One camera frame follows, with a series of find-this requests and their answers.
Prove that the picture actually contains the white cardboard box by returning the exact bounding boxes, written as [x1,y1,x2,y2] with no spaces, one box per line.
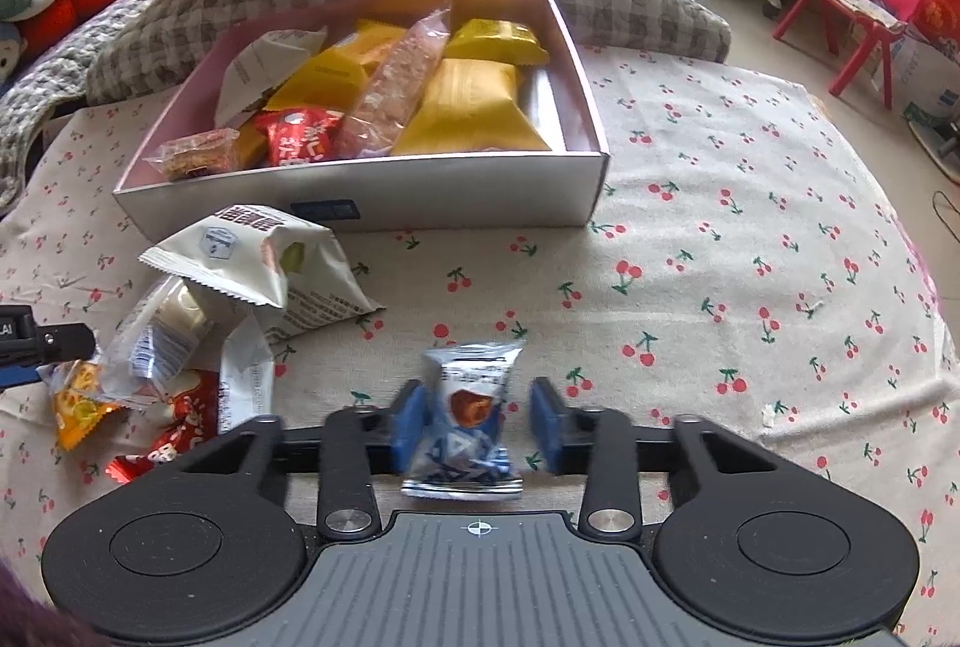
[112,0,610,233]

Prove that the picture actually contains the clear packet red-brown snack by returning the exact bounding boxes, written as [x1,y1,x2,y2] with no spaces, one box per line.
[142,128,241,182]

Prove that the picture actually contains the long pink clear snack packet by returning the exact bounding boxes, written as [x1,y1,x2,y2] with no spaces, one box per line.
[330,2,455,161]

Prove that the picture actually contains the small blue white snack packet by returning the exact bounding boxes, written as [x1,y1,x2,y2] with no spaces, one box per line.
[401,339,526,500]

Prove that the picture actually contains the white snack packet green spot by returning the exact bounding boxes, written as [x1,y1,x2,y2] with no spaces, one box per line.
[139,204,385,344]

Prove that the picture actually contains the white cardboard carton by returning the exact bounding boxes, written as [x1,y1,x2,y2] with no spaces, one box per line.
[889,36,960,131]

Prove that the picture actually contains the red gift bag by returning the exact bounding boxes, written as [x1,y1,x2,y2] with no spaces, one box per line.
[907,0,960,49]

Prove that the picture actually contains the large yellow snack packet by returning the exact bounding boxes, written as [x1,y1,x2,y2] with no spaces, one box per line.
[391,58,554,157]

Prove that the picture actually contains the red snack packet white flowers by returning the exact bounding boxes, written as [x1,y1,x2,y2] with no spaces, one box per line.
[253,106,344,167]

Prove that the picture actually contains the dark maroon cloth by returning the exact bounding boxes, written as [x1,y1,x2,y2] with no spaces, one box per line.
[0,564,98,647]

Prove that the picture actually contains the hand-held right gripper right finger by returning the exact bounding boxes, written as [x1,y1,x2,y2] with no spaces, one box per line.
[529,377,785,537]

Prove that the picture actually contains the blue monkey plush toy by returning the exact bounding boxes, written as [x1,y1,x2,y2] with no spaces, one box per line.
[0,21,27,89]

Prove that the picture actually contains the clear orange snack packet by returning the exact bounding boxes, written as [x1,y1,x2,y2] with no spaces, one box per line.
[45,360,130,453]

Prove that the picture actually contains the white snack packet black characters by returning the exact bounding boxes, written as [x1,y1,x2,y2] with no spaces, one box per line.
[217,315,276,434]

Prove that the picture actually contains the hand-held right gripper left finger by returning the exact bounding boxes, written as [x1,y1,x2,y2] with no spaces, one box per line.
[176,381,430,541]

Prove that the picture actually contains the gold bar snack packet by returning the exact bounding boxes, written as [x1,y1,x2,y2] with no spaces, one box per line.
[266,47,372,116]

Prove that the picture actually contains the grey checked quilted blanket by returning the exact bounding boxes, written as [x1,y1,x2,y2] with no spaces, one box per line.
[0,0,188,213]

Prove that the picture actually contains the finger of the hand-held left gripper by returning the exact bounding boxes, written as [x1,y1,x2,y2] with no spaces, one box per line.
[34,326,100,363]
[0,364,47,392]

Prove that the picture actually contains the cherry print bed sheet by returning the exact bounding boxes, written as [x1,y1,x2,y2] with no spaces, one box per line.
[0,43,960,647]

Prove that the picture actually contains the clear packet white pastry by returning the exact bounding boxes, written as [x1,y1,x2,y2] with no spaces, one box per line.
[97,276,226,410]

